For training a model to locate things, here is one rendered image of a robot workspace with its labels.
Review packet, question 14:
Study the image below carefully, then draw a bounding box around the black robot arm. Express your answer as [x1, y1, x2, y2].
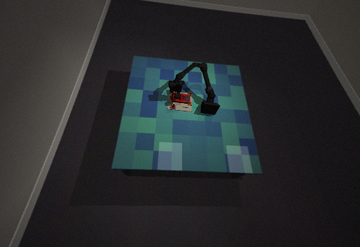
[168, 62, 216, 103]

